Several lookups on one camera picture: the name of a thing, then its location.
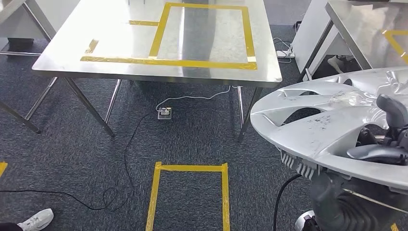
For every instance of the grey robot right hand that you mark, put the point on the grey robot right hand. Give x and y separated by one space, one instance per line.
393 111

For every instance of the silver wheel hubcap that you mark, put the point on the silver wheel hubcap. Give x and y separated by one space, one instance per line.
318 134

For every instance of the steel workbench table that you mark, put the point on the steel workbench table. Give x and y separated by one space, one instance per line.
111 38

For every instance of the yellow tape strip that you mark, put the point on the yellow tape strip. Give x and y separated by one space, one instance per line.
393 38
143 23

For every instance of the person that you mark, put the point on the person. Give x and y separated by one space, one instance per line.
35 221
336 62

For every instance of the white cabinet panel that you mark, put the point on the white cabinet panel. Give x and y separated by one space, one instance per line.
312 28

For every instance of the white power strip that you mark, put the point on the white power strip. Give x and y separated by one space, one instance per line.
283 54

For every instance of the yellow floor tape outline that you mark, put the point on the yellow floor tape outline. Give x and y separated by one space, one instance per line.
191 168

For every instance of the steel floor socket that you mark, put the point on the steel floor socket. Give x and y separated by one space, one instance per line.
164 114

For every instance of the yellow tape rectangle outline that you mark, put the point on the yellow tape rectangle outline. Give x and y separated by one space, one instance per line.
159 62

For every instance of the short yellow tape piece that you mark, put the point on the short yellow tape piece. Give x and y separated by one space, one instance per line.
91 46

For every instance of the black box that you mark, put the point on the black box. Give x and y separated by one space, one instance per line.
20 44

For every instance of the yellow floor tape line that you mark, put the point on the yellow floor tape line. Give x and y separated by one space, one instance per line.
2 169

